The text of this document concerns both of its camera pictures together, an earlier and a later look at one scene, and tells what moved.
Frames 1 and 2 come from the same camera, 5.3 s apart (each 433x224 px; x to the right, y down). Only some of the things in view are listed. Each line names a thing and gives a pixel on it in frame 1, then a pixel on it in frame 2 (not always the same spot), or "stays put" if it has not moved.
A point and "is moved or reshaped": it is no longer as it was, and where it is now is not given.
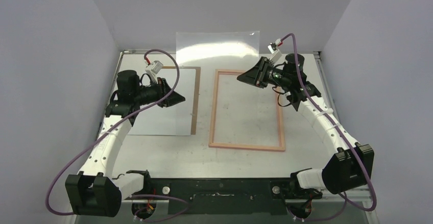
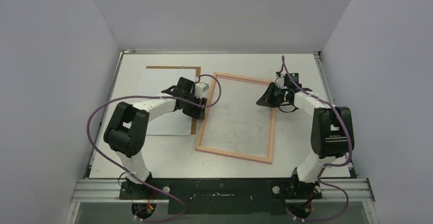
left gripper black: (162, 88) → (197, 113)
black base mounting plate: (260, 196) stays put
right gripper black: (263, 74) → (270, 96)
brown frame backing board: (196, 93) stays put
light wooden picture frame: (281, 148) is moved or reshaped
